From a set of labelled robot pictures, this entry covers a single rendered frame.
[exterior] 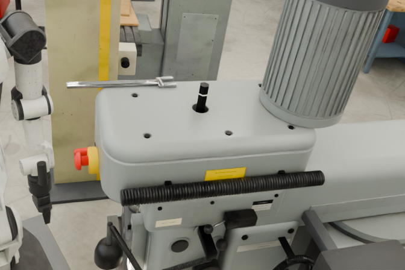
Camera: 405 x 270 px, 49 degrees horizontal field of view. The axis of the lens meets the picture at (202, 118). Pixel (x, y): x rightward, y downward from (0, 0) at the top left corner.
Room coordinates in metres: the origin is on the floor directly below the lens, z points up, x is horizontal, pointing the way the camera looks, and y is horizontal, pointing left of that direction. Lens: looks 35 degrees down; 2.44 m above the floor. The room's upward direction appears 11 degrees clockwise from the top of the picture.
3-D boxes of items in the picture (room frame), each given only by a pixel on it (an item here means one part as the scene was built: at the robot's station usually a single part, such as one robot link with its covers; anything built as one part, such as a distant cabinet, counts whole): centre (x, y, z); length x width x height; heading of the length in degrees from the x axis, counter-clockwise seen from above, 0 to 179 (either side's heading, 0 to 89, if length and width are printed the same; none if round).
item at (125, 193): (0.70, -0.08, 1.79); 0.45 x 0.04 x 0.04; 112
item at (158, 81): (0.86, 0.19, 1.89); 0.24 x 0.04 x 0.01; 114
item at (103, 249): (0.72, 0.17, 1.48); 0.07 x 0.07 x 0.06
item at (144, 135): (0.83, -0.01, 1.81); 0.47 x 0.26 x 0.16; 112
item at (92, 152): (0.73, 0.22, 1.76); 0.06 x 0.02 x 0.06; 22
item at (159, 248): (0.82, 0.00, 1.47); 0.21 x 0.19 x 0.32; 22
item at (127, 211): (1.15, 0.16, 1.06); 0.22 x 0.12 x 0.20; 16
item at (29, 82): (1.30, 0.62, 1.52); 0.13 x 0.12 x 0.22; 130
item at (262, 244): (0.89, -0.17, 1.47); 0.24 x 0.19 x 0.26; 22
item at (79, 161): (0.72, 0.24, 1.76); 0.04 x 0.03 x 0.04; 22
